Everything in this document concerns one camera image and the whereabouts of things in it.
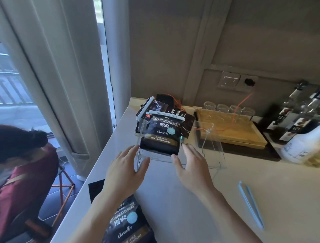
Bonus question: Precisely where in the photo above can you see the person's left forearm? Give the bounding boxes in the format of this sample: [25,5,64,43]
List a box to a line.
[67,191,130,243]

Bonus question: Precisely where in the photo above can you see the orange cable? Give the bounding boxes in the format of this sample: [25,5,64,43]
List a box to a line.
[192,93,253,133]

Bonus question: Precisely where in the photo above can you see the clear labelled bottle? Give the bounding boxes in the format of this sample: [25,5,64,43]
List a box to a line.
[278,89,320,143]

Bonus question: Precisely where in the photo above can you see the stool with orange legs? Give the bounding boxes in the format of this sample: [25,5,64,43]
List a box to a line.
[51,165,75,227]

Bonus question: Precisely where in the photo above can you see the wooden tray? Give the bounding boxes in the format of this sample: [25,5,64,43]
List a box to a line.
[196,109,268,150]

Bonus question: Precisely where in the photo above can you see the white bag sealing clip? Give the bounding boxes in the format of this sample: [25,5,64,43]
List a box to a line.
[146,110,186,122]
[136,96,155,121]

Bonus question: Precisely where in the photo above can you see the black coffee bag teal dot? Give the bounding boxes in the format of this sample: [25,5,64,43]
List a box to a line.
[101,195,157,243]
[139,116,186,156]

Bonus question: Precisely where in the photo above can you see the person's left hand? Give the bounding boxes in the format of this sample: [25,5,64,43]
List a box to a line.
[102,145,151,201]

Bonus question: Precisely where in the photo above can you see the white plastic bottle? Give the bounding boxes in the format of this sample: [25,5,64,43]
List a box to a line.
[280,125,320,165]

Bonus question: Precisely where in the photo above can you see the dark brown coffee bag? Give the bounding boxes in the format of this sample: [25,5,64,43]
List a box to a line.
[167,106,196,139]

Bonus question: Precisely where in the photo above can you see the wall socket plate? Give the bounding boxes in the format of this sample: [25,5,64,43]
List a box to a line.
[236,74,259,93]

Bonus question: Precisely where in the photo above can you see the wall switch plate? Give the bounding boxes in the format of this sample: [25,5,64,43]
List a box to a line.
[217,71,241,90]

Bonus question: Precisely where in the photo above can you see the black flat mat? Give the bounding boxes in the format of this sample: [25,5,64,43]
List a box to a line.
[88,179,106,204]

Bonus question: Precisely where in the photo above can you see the black tray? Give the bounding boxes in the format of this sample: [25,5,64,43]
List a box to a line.
[194,118,282,162]

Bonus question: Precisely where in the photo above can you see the black device with orange cable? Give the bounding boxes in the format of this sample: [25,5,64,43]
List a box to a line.
[156,94,176,108]

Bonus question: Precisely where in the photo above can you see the person's right hand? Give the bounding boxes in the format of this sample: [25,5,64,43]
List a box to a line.
[171,143,216,199]

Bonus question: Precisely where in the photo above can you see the beige curtain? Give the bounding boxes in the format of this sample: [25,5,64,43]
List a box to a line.
[0,0,113,161]

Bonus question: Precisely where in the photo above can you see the light blue sealing clip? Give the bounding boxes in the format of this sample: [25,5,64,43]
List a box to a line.
[237,181,265,230]

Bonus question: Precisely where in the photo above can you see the person's right forearm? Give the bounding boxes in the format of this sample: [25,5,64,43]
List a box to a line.
[200,188,263,243]

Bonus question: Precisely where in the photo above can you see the clear acrylic organizer box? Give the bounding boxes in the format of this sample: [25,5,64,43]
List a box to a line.
[134,106,227,174]

